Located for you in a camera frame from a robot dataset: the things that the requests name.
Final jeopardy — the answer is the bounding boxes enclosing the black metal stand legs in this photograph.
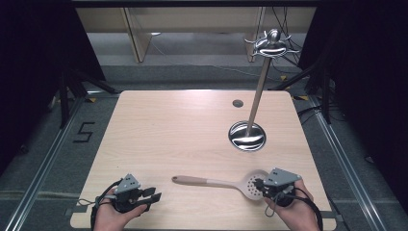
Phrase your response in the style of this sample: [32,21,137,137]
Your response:
[268,57,333,125]
[59,67,118,130]

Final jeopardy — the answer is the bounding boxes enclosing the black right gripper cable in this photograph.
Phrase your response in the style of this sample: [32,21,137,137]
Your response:
[282,187,324,231]

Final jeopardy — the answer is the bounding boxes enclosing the grey cord on left gripper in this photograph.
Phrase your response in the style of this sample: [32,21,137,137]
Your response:
[76,197,98,207]

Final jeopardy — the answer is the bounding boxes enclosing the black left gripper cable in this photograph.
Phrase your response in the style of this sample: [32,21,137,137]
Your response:
[89,179,123,231]

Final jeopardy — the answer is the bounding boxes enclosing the black floor cables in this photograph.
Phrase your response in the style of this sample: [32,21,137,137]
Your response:
[295,104,322,124]

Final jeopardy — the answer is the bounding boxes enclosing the grey cord on gripper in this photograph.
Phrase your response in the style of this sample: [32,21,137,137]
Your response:
[264,192,287,218]
[76,197,98,207]

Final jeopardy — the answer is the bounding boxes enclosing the pink slotted spoon wooden handle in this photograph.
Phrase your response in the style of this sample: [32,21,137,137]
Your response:
[171,168,271,202]

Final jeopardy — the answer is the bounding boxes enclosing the bundle of black hanging cables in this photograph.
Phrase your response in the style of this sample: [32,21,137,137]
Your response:
[270,7,310,66]

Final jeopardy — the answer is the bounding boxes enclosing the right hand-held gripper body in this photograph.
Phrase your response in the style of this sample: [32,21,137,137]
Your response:
[262,167,303,207]

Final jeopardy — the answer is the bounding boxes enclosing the grey cord on right gripper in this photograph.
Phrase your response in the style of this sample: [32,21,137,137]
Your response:
[264,192,287,218]

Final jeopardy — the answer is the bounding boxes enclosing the person's right hand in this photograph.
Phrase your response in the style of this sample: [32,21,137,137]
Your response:
[264,178,320,231]

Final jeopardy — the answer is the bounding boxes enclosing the person's left hand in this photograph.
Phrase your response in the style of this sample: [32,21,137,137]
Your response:
[92,187,148,231]

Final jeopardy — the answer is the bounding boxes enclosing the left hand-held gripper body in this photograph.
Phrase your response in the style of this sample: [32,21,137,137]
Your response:
[112,173,144,214]

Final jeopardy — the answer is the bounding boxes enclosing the aluminium floor rail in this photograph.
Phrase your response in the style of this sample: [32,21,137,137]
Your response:
[3,95,85,231]
[308,95,383,231]

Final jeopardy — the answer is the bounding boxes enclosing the metal utensil stand with hooks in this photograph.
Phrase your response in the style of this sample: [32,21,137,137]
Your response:
[227,28,301,152]

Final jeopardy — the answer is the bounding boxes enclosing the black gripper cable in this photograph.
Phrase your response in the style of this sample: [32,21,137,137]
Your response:
[89,179,123,231]
[282,187,324,231]

